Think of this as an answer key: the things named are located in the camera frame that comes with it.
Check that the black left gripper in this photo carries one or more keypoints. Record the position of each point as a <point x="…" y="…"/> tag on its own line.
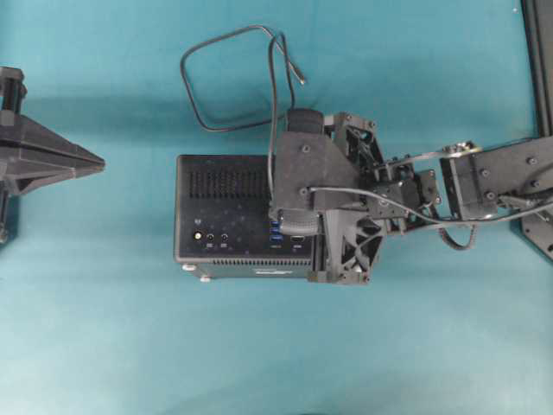
<point x="22" y="137"/>

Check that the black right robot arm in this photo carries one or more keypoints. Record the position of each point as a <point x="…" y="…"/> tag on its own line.
<point x="474" y="184"/>

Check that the black aluminium table frame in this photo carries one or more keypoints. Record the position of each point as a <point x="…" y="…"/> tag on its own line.
<point x="538" y="129"/>

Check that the black mini PC box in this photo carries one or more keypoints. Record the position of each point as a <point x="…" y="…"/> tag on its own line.
<point x="222" y="223"/>

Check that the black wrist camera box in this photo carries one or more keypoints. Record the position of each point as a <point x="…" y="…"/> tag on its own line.
<point x="305" y="121"/>

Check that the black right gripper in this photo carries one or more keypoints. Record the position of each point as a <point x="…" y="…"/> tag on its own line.
<point x="311" y="173"/>

